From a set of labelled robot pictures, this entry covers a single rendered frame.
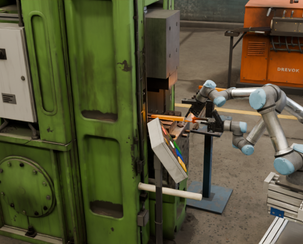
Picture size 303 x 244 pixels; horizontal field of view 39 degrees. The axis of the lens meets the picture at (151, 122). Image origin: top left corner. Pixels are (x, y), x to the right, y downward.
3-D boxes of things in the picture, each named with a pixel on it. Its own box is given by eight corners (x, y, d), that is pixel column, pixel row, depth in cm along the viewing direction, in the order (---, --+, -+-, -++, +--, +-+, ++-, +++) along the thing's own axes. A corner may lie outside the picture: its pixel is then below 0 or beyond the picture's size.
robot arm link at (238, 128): (245, 136, 292) (246, 125, 288) (229, 134, 295) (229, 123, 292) (247, 131, 298) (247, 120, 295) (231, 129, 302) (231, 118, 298)
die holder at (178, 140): (188, 168, 349) (189, 118, 330) (175, 192, 317) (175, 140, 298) (126, 157, 367) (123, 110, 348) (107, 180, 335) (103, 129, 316)
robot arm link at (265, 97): (307, 167, 251) (274, 82, 254) (292, 175, 243) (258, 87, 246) (291, 170, 261) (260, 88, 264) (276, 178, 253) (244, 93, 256)
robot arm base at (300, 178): (313, 176, 269) (316, 163, 264) (307, 188, 257) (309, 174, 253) (290, 170, 276) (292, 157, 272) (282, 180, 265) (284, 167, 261)
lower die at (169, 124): (177, 125, 320) (177, 114, 316) (168, 136, 303) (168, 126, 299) (126, 118, 333) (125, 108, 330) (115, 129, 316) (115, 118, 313)
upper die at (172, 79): (177, 81, 305) (177, 68, 301) (168, 90, 288) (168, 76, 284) (123, 75, 319) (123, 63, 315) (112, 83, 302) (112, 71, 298)
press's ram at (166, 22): (183, 63, 313) (183, 7, 296) (166, 79, 280) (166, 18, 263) (130, 58, 326) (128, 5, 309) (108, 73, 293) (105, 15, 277)
